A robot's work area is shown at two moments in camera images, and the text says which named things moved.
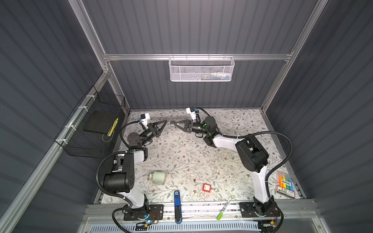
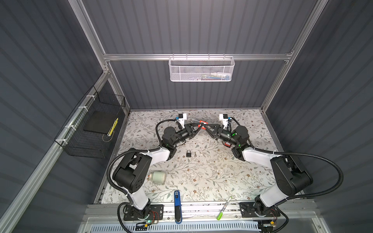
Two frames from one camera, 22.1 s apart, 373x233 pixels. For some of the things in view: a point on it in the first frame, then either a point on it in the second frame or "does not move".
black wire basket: [91, 131] does not move
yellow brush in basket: [110, 132] does not move
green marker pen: [220, 213] does not move
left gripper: [152, 129] to [188, 130]
